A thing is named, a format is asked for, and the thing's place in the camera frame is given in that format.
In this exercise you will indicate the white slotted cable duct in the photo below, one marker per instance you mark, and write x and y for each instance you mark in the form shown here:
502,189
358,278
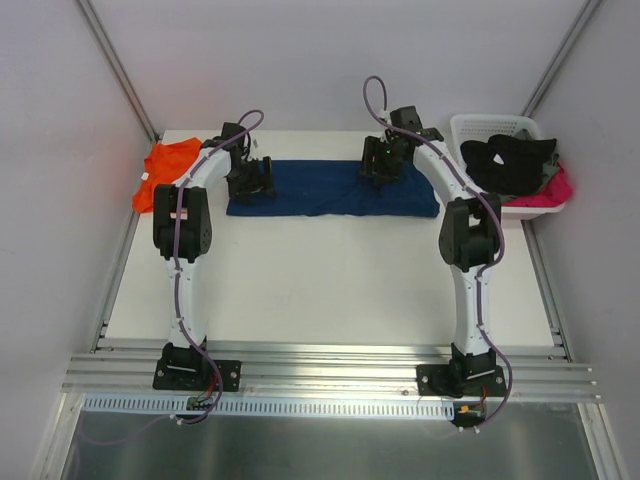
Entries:
272,407

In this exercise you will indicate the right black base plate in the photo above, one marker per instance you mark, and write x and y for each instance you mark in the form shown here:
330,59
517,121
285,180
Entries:
442,380

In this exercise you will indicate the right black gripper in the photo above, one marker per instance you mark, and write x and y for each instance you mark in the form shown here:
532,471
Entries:
378,167

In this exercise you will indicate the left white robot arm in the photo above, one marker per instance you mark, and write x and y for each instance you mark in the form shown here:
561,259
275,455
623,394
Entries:
183,234

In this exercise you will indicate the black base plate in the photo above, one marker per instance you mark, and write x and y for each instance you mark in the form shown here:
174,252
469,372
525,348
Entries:
182,378
442,380

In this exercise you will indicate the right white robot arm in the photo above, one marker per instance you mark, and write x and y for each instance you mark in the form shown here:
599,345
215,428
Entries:
470,240

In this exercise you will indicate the navy blue t-shirt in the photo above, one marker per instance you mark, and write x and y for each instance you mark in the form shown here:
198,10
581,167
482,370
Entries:
331,187

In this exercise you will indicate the aluminium mounting rail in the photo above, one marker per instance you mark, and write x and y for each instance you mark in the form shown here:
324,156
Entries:
541,374

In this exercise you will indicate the right corner aluminium profile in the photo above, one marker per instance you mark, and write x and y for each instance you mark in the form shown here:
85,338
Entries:
569,41

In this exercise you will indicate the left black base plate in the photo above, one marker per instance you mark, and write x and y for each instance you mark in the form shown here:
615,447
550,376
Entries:
182,378

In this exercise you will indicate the black t-shirt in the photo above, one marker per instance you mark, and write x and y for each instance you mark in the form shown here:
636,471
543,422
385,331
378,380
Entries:
492,166

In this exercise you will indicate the left corner aluminium profile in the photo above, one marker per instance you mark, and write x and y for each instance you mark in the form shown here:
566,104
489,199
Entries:
102,39

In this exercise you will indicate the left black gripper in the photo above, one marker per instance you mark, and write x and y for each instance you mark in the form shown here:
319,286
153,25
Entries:
251,180

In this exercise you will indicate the pink t-shirt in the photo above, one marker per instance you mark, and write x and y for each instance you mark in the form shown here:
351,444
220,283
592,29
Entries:
554,193

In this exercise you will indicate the white plastic laundry basket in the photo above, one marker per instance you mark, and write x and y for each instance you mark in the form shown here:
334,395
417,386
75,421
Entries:
481,127

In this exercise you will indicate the orange folded t-shirt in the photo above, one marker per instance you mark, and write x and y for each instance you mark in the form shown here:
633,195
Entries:
164,164

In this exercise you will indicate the corner aluminium profile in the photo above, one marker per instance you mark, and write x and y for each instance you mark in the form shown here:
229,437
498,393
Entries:
569,41
102,39

